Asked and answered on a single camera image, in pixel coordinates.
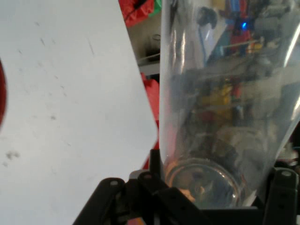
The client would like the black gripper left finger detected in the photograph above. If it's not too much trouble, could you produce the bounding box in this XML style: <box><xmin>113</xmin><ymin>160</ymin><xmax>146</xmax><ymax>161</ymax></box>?
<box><xmin>72</xmin><ymin>148</ymin><xmax>205</xmax><ymax>225</ymax></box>

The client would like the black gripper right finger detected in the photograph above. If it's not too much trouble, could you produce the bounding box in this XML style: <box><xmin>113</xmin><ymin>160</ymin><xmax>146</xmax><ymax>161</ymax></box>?
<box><xmin>257</xmin><ymin>166</ymin><xmax>300</xmax><ymax>225</ymax></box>

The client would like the clear plastic cup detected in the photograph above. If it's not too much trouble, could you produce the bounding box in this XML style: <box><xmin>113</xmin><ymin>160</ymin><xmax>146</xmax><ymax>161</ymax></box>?
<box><xmin>158</xmin><ymin>0</ymin><xmax>300</xmax><ymax>209</ymax></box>

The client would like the large red foam block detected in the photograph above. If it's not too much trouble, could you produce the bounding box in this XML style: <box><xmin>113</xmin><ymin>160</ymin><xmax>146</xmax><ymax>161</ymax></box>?
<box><xmin>118</xmin><ymin>0</ymin><xmax>157</xmax><ymax>28</ymax></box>

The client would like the green foam block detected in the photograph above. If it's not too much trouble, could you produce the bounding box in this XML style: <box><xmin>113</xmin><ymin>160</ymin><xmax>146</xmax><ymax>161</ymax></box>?
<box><xmin>149</xmin><ymin>0</ymin><xmax>163</xmax><ymax>17</ymax></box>

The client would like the red bowl with black rim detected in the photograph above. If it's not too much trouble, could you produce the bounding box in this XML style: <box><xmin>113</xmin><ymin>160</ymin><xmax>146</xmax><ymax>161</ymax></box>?
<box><xmin>0</xmin><ymin>60</ymin><xmax>8</xmax><ymax>128</ymax></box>

